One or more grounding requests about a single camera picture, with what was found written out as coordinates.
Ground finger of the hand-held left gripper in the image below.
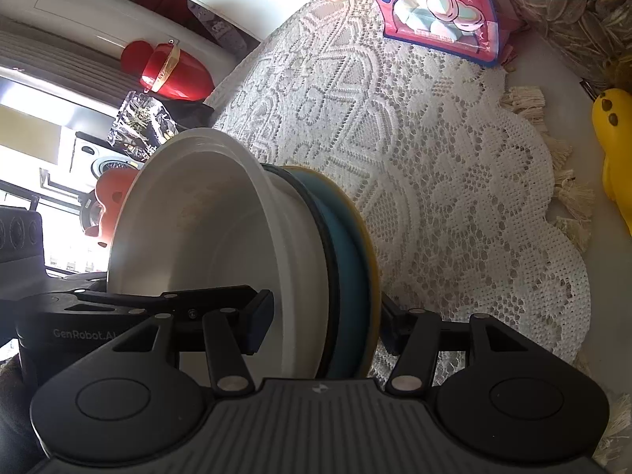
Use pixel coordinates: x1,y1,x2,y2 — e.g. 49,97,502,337
64,284,260,318

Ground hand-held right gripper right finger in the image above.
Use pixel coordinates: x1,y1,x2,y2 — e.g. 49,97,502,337
379,296,521,398

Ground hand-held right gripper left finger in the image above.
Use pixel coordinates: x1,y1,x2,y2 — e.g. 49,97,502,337
113,290,275,398

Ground white bowl with yellow rim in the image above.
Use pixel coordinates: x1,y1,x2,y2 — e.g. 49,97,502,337
286,165,382,378

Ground white bowl with orange logo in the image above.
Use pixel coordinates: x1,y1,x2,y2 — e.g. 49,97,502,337
107,127,331,383

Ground blue enamel bowl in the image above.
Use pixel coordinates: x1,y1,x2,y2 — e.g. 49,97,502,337
261,163,372,380

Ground orange bear-shaped chair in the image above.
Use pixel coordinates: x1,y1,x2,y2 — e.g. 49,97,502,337
81,168,141,248

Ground white lace tablecloth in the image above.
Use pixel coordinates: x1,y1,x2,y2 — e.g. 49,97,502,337
203,0,593,406

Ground white washing machine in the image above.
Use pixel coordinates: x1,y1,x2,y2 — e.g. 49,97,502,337
74,131,146,181

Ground black printed bag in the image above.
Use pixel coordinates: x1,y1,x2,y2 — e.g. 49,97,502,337
107,91,177,159

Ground red plastic toy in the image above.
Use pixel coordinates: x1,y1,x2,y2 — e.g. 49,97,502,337
121,39,214,102

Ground grey curtain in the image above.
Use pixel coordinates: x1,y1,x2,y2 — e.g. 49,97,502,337
0,30,134,109

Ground yellow duck toy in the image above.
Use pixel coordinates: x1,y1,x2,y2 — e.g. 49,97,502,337
591,88,632,237

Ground white standing air conditioner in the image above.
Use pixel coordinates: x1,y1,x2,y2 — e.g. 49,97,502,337
0,0,260,60

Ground pink marshmallow bag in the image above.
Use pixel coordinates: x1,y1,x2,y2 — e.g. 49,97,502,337
356,0,517,69

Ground glass jar of sunflower seeds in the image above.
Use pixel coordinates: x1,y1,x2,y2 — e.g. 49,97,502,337
504,0,632,92

